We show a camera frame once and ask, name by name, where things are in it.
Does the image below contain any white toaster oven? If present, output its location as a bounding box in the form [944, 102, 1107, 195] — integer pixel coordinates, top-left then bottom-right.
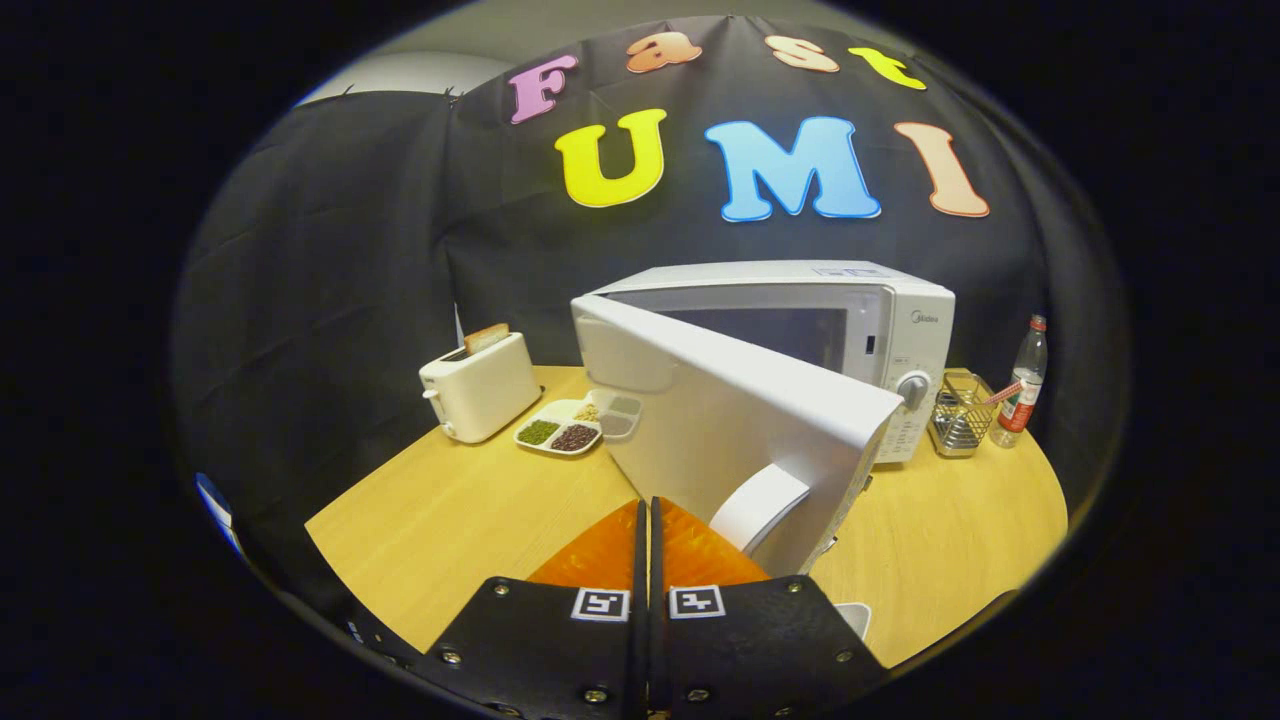
[570, 260, 956, 579]

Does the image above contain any metal wire basket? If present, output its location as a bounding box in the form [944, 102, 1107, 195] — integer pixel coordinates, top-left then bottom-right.
[928, 368, 997, 459]

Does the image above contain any black backdrop cloth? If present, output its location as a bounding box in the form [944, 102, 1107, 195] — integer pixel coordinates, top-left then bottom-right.
[170, 15, 1131, 601]

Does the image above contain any divided white plate with beans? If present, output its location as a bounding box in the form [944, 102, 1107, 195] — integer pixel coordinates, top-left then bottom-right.
[514, 397, 606, 457]

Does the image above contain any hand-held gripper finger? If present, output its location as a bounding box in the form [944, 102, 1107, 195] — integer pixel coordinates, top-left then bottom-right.
[425, 497, 649, 720]
[650, 496, 891, 720]

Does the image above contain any cream bread toaster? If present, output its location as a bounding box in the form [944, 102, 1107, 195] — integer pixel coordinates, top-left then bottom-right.
[419, 332, 543, 445]

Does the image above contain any clear plastic water bottle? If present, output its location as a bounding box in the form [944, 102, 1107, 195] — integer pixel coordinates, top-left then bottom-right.
[990, 315, 1049, 449]

